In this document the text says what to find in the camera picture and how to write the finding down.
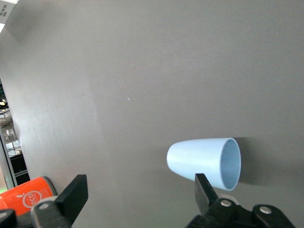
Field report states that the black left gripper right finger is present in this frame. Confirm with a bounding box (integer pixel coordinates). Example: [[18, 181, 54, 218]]
[[186, 173, 254, 228]]

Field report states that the orange can with grey lid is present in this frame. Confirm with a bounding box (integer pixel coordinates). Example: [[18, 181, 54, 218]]
[[0, 176, 57, 217]]

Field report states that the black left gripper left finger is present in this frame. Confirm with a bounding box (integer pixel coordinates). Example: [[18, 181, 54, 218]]
[[30, 174, 88, 228]]

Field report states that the light blue plastic cup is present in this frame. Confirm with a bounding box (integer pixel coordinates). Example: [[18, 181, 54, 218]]
[[166, 137, 242, 192]]

